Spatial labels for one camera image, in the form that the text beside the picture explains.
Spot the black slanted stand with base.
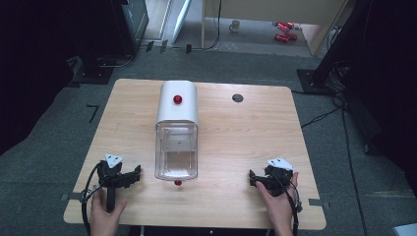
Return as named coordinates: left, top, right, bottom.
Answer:
left=296, top=0, right=375, bottom=96

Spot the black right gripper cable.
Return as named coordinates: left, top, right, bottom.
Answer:
left=276, top=175, right=303, bottom=236

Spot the white leaning panel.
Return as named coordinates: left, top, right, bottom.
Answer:
left=171, top=0, right=194, bottom=44

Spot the black stand base plate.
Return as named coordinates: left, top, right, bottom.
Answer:
left=72, top=55, right=115, bottom=86

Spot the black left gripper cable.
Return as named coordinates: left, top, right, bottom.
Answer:
left=80, top=162, right=103, bottom=236

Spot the grey table bracket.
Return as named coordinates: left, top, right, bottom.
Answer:
left=308, top=198, right=330, bottom=211
left=60, top=192, right=84, bottom=203

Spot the black hanging cable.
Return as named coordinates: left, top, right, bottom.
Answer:
left=202, top=0, right=223, bottom=51

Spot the white and clear plastic box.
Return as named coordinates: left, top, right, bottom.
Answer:
left=153, top=80, right=201, bottom=182

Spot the person's right hand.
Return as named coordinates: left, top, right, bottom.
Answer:
left=255, top=171, right=300, bottom=228

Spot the white object corner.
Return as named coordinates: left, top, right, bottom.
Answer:
left=391, top=222, right=417, bottom=236

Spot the person's left hand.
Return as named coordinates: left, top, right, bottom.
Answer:
left=89, top=188, right=129, bottom=231

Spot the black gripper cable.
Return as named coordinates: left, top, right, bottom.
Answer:
left=276, top=175, right=303, bottom=236
left=80, top=162, right=103, bottom=236

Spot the coiled black cable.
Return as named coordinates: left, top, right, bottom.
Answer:
left=95, top=53, right=135, bottom=69

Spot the light wooden desk frame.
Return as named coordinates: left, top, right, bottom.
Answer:
left=201, top=0, right=349, bottom=57

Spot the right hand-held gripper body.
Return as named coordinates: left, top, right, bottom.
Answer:
left=258, top=157, right=296, bottom=198

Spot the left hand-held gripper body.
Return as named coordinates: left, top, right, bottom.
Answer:
left=96, top=152, right=134, bottom=212

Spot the black cabinet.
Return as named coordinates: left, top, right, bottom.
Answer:
left=110, top=0, right=150, bottom=57

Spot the long black floor cable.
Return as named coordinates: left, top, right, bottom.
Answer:
left=339, top=107, right=369, bottom=236

